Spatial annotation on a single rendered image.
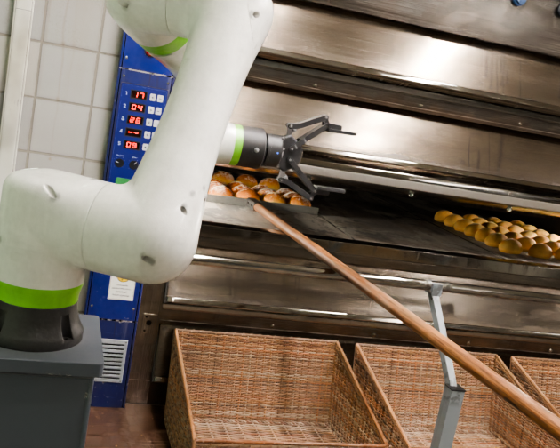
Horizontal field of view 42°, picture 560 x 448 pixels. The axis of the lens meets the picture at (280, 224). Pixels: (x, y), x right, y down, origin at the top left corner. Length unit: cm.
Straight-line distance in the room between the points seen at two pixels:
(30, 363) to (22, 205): 22
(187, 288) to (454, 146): 98
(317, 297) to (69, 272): 141
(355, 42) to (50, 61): 90
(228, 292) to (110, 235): 133
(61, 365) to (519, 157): 188
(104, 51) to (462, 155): 118
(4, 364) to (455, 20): 182
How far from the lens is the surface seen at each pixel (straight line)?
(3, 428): 114
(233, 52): 114
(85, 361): 109
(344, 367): 239
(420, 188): 228
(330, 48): 228
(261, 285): 234
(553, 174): 269
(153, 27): 125
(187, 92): 110
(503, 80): 254
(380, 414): 230
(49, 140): 219
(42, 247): 107
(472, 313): 266
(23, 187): 107
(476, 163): 252
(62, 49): 217
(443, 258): 255
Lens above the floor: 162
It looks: 10 degrees down
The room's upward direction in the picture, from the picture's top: 11 degrees clockwise
